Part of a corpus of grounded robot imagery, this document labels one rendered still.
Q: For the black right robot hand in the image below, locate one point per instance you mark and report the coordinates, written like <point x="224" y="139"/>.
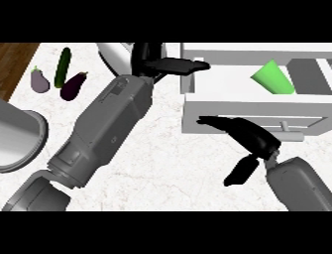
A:
<point x="252" y="135"/>

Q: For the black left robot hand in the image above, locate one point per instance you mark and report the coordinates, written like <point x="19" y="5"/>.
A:
<point x="163" y="64"/>

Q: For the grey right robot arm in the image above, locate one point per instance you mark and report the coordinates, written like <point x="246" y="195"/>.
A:
<point x="302" y="188"/>

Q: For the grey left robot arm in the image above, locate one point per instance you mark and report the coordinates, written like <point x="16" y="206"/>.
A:
<point x="106" y="125"/>

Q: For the white drawer front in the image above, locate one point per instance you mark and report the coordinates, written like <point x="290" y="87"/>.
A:
<point x="267" y="115"/>

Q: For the white open drawer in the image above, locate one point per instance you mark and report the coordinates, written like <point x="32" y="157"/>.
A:
<point x="261" y="86"/>

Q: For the green cup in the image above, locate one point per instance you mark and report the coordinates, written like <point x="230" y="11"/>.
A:
<point x="274" y="79"/>

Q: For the dark purple eggplant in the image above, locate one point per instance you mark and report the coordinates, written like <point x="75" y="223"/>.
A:
<point x="73" y="86"/>

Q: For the green cucumber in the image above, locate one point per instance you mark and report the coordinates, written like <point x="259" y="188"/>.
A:
<point x="63" y="67"/>

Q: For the white cabinet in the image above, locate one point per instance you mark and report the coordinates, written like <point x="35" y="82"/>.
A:
<point x="271" y="51"/>

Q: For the light purple eggplant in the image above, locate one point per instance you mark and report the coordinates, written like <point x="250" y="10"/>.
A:
<point x="39" y="81"/>

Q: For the large grey cylindrical pot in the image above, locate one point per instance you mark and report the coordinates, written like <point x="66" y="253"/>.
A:
<point x="8" y="132"/>

